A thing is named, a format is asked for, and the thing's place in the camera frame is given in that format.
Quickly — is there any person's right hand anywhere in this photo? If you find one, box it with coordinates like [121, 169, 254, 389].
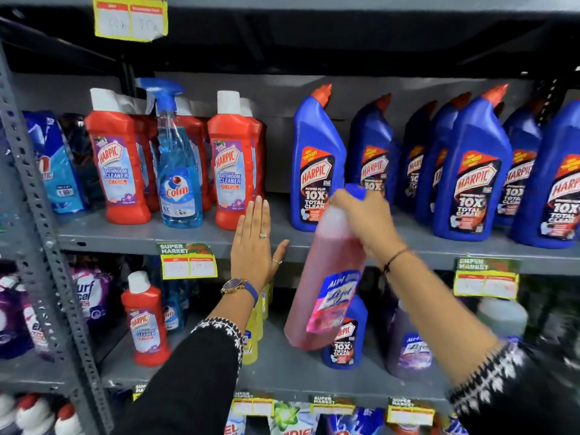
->
[330, 189, 407, 264]

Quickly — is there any person's left hand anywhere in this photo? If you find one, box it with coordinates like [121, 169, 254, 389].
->
[230, 196, 290, 292]

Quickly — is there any pink floor cleaner bottle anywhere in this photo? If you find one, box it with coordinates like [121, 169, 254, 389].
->
[284, 183, 368, 351]

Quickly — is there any person's right forearm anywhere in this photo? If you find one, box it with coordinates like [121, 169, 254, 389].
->
[369, 246, 580, 435]

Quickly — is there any person's left forearm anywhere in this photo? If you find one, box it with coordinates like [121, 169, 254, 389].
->
[113, 285, 260, 435]

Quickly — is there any yellow cleaner bottle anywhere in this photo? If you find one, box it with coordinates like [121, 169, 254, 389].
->
[241, 294, 264, 366]
[261, 282, 274, 321]

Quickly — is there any blue glass cleaner spray bottle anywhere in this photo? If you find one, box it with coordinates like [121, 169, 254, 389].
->
[135, 77, 204, 230]

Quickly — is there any grey metal shelving rack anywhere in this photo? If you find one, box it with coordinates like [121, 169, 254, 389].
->
[0, 0, 580, 435]

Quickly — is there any small blue glass cleaner bottle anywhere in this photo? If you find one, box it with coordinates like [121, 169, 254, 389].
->
[162, 280, 191, 334]

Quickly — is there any small blue toilet cleaner bottle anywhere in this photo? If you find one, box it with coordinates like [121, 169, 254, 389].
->
[322, 294, 369, 370]

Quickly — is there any row of blue toilet cleaner bottles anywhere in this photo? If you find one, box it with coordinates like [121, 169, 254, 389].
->
[290, 83, 580, 250]

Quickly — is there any small red bathroom cleaner bottle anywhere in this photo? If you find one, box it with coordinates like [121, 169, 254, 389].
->
[121, 271, 172, 368]

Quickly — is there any lavender floor cleaner bottle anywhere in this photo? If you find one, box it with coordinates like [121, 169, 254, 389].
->
[385, 298, 434, 381]

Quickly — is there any purple detergent pouch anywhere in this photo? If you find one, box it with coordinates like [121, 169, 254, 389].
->
[72, 266, 113, 332]
[20, 302, 54, 360]
[0, 272, 33, 359]

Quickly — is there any green and white detergent pack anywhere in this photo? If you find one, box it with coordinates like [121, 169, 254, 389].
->
[267, 401, 321, 435]

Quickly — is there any dark detergent pouch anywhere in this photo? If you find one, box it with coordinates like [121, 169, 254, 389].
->
[60, 113, 106, 205]

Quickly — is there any white and blue detergent pack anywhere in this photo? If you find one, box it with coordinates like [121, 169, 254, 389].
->
[224, 407, 248, 435]

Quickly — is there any pale translucent cleaner bottle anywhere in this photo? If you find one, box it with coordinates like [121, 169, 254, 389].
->
[475, 296, 529, 341]

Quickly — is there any blue detergent pouch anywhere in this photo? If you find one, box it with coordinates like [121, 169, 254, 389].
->
[23, 110, 89, 216]

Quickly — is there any orange detergent pack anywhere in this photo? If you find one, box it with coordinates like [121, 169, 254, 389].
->
[385, 423, 442, 435]

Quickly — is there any white bottle with red cap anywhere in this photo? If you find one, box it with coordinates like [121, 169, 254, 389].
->
[0, 393, 20, 435]
[54, 402, 85, 435]
[15, 393, 54, 435]

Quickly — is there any gold wristwatch with blue strap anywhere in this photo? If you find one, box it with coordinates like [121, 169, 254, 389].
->
[221, 278, 259, 307]

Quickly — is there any black thread bracelet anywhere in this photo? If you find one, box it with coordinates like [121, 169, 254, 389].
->
[382, 247, 411, 274]

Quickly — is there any grey perforated upright post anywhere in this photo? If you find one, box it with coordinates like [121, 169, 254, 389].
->
[0, 40, 115, 435]

